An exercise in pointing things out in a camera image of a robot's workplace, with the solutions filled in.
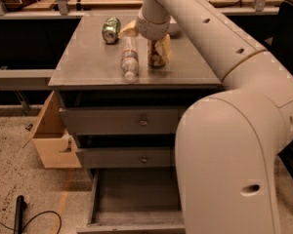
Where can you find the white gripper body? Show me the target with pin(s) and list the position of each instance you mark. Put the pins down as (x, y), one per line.
(151, 28)

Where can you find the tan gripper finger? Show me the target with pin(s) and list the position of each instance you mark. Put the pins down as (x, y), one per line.
(129, 30)
(163, 51)

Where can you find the clear plastic water bottle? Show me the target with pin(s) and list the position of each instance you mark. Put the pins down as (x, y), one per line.
(130, 59)

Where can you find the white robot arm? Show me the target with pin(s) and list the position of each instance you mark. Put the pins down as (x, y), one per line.
(226, 143)

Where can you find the grey drawer cabinet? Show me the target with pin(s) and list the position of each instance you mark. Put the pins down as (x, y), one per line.
(89, 75)

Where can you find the grey top drawer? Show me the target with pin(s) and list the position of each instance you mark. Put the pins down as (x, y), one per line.
(121, 121)

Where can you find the grey middle drawer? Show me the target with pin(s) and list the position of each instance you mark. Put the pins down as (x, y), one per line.
(128, 157)

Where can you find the grey open bottom drawer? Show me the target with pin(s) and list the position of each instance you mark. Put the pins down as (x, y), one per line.
(134, 201)

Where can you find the gold soda can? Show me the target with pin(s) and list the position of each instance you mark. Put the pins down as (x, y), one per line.
(154, 59)

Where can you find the green soda can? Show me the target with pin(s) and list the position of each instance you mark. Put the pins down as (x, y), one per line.
(111, 29)

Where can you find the white bowl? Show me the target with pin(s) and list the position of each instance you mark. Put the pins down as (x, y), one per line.
(173, 29)

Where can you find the black cylinder tool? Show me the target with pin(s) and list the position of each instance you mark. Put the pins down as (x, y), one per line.
(21, 206)

